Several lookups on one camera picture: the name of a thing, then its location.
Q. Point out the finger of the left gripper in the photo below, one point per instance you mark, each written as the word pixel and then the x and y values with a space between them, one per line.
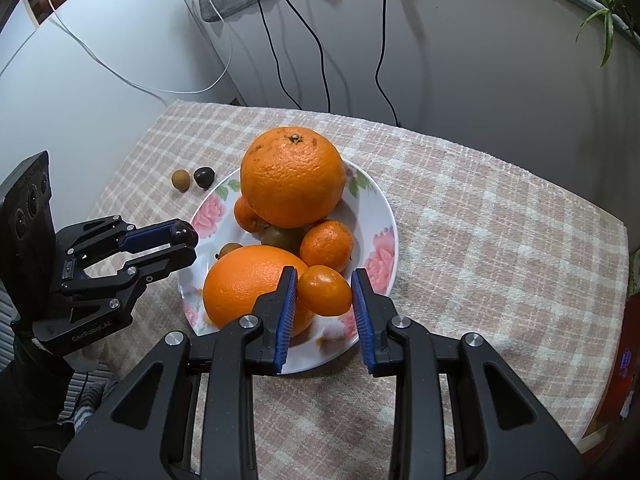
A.
pixel 136 240
pixel 158 265

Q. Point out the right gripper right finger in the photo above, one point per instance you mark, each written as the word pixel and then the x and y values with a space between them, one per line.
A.
pixel 461 412

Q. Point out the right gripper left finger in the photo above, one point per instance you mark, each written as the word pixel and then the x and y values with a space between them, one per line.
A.
pixel 186 410

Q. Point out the large orange with stem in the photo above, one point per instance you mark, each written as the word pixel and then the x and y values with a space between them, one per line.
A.
pixel 292 176

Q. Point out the small mandarin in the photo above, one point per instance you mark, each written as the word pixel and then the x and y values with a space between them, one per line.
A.
pixel 324 292
pixel 329 243

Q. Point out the dark plum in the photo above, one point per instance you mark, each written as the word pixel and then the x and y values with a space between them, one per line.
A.
pixel 204 177
pixel 184 233

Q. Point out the small brown longan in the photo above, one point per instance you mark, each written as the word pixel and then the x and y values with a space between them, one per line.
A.
pixel 227 248

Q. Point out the brown kiwi on cloth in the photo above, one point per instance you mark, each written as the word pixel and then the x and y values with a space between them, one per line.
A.
pixel 181 180

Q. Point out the mandarin in plate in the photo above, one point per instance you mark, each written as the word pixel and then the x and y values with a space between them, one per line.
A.
pixel 246 217

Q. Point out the kiwi in plate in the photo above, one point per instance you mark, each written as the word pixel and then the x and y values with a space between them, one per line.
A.
pixel 286 239

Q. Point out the large orange in plate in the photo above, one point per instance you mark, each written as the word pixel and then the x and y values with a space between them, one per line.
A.
pixel 237 279

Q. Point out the beige plaid tablecloth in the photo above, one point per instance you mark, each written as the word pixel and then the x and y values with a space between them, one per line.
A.
pixel 484 246

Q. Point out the white floral plate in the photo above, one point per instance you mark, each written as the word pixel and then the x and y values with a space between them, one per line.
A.
pixel 363 209

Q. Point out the potted spider plant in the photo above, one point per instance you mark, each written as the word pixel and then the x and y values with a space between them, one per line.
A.
pixel 610 10

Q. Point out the black camera box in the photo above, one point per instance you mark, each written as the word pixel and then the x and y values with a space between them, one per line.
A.
pixel 27 235

